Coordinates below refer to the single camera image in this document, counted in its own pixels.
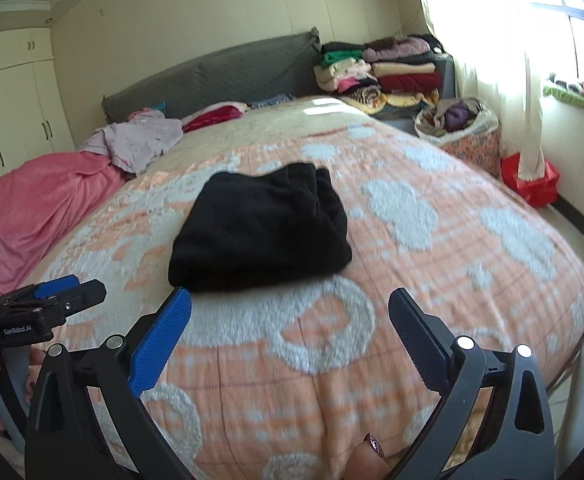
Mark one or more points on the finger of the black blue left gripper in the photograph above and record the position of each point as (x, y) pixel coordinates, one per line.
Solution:
(68, 296)

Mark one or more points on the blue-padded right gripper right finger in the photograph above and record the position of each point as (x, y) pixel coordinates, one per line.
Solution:
(451, 369)

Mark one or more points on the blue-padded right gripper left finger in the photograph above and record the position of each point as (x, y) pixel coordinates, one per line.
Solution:
(125, 367)

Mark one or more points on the black sweater with orange patches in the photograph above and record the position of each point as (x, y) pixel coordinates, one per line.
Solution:
(244, 232)

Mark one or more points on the bag of mixed clothes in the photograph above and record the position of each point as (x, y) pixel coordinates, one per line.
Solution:
(453, 120)

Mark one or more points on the stack of folded clothes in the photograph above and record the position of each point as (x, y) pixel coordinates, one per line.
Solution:
(391, 78)

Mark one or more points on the right hand thumb glitter nail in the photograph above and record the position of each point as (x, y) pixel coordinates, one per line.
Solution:
(367, 461)

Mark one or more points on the pink blanket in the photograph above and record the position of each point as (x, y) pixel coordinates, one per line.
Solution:
(42, 201)

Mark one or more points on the peach white patterned bedspread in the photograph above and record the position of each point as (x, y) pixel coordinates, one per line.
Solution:
(283, 382)

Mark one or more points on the lilac crumpled garment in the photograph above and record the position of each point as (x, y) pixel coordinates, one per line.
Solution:
(133, 145)

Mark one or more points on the floral storage box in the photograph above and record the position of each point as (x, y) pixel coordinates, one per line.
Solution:
(481, 150)

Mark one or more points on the red satin pillow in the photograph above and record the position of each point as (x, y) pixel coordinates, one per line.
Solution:
(213, 115)

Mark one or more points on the grey quilted headboard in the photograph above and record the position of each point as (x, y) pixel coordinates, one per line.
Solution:
(248, 73)

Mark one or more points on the white sheer curtain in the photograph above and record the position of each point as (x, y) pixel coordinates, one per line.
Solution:
(505, 51)

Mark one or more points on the cream wardrobe with handles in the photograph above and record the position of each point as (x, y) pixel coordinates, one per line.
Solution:
(32, 117)

